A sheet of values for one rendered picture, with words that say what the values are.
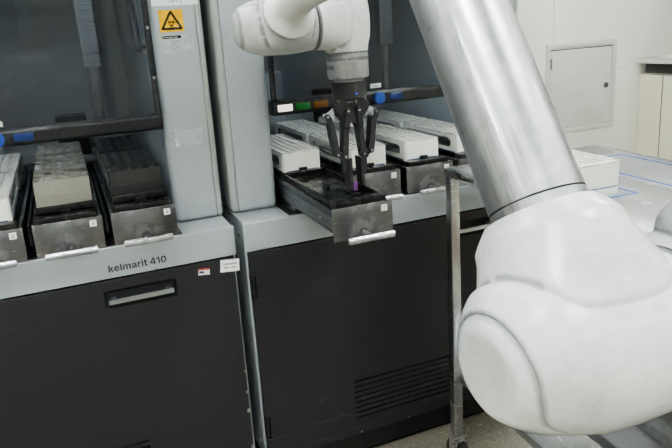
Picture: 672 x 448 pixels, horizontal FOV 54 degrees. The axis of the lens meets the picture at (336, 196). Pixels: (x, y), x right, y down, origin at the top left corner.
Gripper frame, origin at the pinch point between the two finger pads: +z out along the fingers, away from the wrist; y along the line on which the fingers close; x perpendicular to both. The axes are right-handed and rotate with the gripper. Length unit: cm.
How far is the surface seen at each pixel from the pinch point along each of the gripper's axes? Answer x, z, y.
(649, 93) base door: -123, 14, -225
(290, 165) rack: -21.8, 1.0, 7.6
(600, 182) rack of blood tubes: 39, 0, -33
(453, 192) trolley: 2.2, 8.1, -24.1
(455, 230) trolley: 2.2, 17.6, -24.4
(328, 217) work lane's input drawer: 11.3, 5.6, 11.3
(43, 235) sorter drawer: -12, 5, 65
